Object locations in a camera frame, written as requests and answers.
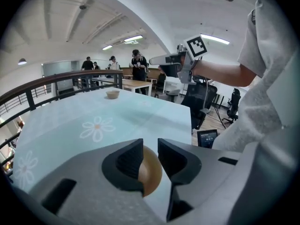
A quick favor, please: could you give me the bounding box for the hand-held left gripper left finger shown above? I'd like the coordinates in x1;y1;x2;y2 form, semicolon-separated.
29;138;165;222

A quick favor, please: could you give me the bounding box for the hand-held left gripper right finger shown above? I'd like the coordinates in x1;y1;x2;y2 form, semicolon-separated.
158;139;242;222

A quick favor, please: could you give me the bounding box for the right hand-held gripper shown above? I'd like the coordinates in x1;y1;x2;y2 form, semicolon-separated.
149;33;209;84

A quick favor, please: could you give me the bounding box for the brown bowl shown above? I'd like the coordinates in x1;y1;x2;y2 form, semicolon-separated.
105;90;120;100
138;146;155;195
138;145;163;198

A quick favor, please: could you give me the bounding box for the person's right forearm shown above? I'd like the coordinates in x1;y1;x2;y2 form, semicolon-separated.
192;60;256;88

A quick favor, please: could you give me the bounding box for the grey chair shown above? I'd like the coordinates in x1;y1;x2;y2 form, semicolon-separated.
154;89;181;103

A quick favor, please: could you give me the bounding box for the black control box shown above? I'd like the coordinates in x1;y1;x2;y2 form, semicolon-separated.
196;129;218;149

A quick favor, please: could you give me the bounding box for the wooden table with white legs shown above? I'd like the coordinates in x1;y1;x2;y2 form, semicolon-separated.
123;78;153;96

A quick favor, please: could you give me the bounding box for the black office chair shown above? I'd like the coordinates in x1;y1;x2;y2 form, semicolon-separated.
181;82;218;131
221;88;242;126

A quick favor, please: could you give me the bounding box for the black railing with wooden handrail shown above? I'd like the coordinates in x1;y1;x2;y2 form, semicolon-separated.
0;69;124;173

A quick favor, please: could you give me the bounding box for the light blue floral tablecloth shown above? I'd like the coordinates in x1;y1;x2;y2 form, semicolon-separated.
13;87;192;220

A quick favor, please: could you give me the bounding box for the person's grey shirt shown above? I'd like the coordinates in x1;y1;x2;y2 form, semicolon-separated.
212;3;300;154

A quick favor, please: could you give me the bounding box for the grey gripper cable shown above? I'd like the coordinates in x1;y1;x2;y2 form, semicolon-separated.
200;76;212;114

